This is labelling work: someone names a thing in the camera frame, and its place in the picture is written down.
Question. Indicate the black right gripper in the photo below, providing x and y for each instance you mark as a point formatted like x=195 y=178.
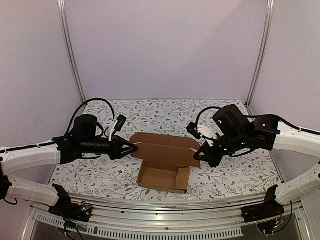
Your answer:
x=213 y=150

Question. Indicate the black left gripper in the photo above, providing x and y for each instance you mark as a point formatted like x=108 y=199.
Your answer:
x=117 y=144

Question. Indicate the brown cardboard box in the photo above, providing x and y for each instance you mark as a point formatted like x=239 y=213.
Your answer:
x=166 y=161

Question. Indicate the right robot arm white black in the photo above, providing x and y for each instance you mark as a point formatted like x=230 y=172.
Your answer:
x=243 y=134

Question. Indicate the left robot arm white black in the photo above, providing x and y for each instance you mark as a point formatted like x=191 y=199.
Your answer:
x=81 y=140

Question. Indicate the floral patterned table mat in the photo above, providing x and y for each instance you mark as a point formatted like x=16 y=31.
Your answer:
x=117 y=179

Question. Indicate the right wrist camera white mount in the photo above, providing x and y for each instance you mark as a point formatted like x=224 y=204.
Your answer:
x=202 y=131

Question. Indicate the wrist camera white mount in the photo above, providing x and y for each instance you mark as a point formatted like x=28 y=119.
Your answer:
x=115 y=126
x=202 y=131

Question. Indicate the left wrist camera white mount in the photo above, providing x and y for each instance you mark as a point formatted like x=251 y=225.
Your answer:
x=115 y=126

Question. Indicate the curved aluminium rail base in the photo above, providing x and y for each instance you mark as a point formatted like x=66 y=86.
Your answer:
x=213 y=219

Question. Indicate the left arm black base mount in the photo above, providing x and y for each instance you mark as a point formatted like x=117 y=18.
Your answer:
x=80 y=211

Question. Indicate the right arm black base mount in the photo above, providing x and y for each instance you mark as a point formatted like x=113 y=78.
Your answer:
x=269 y=208

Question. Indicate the left aluminium corner post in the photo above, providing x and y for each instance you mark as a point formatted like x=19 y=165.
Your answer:
x=62 y=11

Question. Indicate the aluminium corner post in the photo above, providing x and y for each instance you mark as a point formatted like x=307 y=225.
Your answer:
x=270 y=5
x=62 y=11

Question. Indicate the right aluminium corner post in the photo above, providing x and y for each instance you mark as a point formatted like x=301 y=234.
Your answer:
x=270 y=5

